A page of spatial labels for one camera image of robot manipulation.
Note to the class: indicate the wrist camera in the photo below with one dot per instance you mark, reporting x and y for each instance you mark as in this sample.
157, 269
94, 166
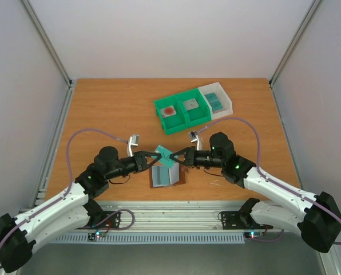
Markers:
132, 142
196, 140

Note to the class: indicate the aluminium frame post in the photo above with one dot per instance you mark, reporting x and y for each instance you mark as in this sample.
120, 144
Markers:
298, 35
32, 15

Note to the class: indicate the brown leather card holder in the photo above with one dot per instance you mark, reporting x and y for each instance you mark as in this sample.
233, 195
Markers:
177, 176

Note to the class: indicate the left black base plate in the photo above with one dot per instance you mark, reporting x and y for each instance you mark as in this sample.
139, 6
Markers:
103, 220

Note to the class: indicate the green bin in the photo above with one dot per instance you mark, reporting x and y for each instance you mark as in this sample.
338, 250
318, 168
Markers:
196, 116
175, 123

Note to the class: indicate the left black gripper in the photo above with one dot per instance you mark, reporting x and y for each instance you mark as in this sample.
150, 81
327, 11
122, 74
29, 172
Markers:
141, 160

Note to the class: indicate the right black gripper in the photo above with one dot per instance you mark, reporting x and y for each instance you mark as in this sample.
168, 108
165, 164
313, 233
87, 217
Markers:
189, 157

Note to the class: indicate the grey slotted cable duct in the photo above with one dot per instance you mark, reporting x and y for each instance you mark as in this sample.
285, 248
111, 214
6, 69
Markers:
152, 238

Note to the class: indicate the aluminium front rail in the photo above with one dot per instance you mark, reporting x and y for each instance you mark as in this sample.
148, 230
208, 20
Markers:
170, 216

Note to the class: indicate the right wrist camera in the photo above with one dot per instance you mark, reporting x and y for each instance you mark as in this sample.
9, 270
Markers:
196, 140

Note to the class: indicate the right circuit board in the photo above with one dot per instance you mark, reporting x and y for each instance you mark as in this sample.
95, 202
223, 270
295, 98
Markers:
254, 234

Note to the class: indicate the grey card with red dot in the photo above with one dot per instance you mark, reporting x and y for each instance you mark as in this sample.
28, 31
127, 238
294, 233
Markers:
168, 111

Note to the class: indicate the left aluminium frame post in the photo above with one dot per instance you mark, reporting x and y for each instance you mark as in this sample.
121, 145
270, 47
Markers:
32, 15

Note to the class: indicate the circuit board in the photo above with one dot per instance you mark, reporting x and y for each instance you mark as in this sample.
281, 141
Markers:
254, 234
97, 235

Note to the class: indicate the green middle bin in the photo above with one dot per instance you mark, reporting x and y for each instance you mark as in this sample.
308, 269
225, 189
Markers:
196, 116

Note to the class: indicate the white bin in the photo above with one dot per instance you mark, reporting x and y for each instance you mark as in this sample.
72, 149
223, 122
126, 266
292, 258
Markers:
223, 97

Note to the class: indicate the right aluminium frame post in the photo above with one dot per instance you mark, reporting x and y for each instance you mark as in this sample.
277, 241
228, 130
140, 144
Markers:
298, 35

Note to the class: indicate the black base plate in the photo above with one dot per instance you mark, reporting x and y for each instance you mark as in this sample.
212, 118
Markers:
103, 220
232, 220

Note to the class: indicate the left circuit board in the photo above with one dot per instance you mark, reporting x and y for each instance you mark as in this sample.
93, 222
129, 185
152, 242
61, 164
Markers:
97, 235

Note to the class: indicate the green left bin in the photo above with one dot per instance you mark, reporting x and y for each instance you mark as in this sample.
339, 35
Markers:
175, 123

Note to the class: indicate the teal credit card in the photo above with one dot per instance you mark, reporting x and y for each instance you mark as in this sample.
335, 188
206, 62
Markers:
160, 176
165, 153

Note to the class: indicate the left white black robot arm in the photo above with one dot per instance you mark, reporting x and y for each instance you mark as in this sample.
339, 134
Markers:
16, 250

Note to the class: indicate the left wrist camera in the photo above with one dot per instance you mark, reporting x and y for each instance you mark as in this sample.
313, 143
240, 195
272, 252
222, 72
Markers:
132, 142

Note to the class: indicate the teal card in white bin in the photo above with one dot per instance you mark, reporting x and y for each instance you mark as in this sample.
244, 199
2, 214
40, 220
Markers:
214, 102

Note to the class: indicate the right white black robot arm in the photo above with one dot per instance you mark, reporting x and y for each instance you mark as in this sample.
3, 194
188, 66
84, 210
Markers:
316, 218

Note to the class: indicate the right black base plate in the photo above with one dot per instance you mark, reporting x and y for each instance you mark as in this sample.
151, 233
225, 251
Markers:
232, 220

